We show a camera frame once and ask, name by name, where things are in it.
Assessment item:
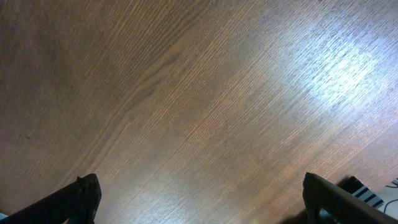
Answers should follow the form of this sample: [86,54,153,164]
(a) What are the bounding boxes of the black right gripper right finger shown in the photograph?
[303,172,397,224]

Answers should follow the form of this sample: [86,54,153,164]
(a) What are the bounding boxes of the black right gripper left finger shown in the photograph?
[1,174,101,224]

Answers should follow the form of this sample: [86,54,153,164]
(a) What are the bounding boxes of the striped white object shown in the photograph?
[338,176,397,219]

